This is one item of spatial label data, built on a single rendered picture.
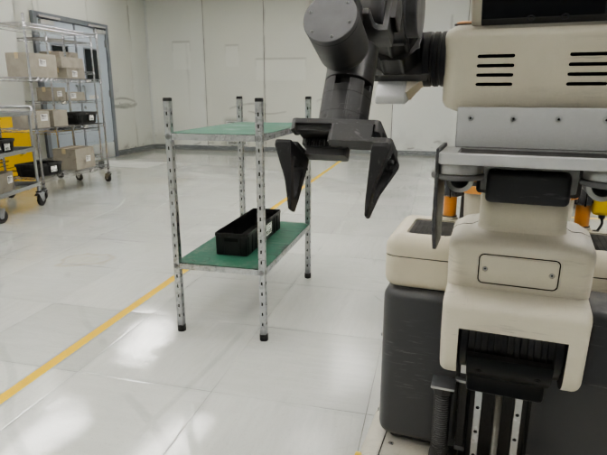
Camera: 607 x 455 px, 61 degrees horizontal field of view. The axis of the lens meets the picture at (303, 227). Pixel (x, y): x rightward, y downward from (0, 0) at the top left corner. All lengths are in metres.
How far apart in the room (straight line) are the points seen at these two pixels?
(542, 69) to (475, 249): 0.29
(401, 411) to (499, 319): 0.53
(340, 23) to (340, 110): 0.09
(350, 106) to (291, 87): 9.42
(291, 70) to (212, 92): 1.63
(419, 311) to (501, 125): 0.54
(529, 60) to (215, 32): 9.83
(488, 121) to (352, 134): 0.32
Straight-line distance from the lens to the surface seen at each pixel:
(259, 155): 2.23
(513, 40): 0.85
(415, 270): 1.19
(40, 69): 6.42
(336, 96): 0.60
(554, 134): 0.84
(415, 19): 0.77
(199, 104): 10.66
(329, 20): 0.56
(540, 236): 0.92
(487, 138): 0.84
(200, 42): 10.66
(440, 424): 1.27
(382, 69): 0.88
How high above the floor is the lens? 1.12
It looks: 15 degrees down
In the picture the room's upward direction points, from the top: straight up
